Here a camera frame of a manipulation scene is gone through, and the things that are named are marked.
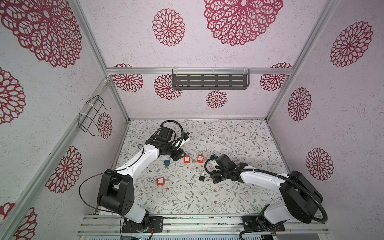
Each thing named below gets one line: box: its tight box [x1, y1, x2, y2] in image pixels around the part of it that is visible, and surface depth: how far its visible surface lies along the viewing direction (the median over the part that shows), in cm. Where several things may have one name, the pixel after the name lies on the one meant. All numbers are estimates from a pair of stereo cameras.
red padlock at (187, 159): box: [183, 155, 191, 164], surface depth 98 cm
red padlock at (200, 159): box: [197, 155, 204, 163], surface depth 99 cm
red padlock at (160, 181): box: [156, 177, 165, 186], surface depth 89 cm
